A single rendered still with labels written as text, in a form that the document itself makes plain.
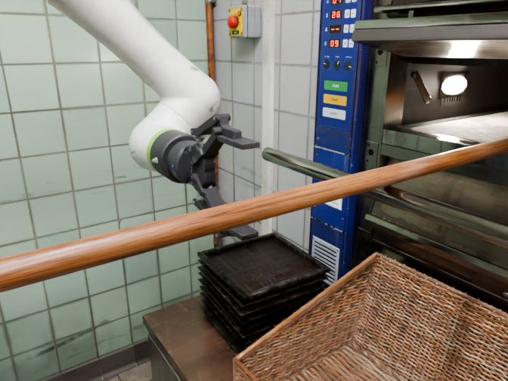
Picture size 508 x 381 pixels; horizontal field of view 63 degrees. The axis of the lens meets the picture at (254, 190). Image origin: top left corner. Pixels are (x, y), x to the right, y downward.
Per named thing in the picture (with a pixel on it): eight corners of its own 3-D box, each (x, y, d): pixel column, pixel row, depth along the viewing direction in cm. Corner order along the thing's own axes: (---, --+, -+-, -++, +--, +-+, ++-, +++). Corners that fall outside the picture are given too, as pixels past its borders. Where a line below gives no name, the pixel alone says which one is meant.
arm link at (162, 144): (147, 181, 79) (144, 132, 76) (202, 171, 85) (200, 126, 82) (159, 189, 74) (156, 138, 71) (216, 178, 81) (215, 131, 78)
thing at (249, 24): (245, 38, 152) (245, 7, 148) (261, 38, 144) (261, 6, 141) (227, 38, 148) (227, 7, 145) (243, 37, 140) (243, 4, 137)
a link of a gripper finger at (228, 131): (224, 132, 64) (224, 113, 63) (242, 138, 60) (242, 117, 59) (215, 133, 63) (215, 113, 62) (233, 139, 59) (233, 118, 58)
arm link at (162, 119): (148, 174, 94) (110, 144, 87) (183, 131, 96) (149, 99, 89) (174, 191, 83) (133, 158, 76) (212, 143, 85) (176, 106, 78)
